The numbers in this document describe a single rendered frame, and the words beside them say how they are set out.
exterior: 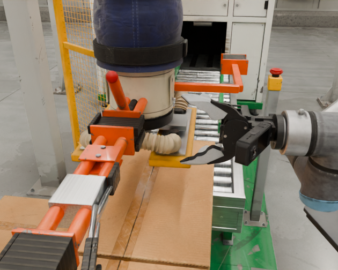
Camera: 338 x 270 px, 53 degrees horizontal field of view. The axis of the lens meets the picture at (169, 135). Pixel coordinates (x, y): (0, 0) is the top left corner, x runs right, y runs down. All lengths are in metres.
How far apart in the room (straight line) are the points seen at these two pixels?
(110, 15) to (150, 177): 0.52
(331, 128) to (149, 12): 0.43
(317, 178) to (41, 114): 2.01
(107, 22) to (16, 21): 1.58
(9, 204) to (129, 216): 0.93
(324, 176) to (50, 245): 0.53
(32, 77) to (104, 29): 1.62
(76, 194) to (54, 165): 2.14
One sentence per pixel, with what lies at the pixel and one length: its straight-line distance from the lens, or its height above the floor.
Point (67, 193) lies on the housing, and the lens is 0.49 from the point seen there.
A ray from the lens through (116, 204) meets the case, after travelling 0.97.
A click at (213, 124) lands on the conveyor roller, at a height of 0.53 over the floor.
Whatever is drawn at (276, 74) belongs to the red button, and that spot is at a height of 1.02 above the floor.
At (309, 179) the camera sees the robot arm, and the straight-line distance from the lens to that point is 0.76.
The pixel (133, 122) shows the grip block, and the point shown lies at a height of 1.26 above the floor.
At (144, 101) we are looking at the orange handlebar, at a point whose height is 1.25.
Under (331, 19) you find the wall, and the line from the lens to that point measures 10.52.
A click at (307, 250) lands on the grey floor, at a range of 2.30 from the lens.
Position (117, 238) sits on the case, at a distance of 0.87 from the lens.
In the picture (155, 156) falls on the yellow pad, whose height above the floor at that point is 1.14.
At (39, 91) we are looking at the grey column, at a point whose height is 0.80.
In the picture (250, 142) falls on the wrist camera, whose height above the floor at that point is 1.27.
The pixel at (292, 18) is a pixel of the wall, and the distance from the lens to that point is 10.26.
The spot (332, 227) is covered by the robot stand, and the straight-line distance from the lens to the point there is 1.30.
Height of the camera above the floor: 1.55
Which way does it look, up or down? 27 degrees down
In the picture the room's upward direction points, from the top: straight up
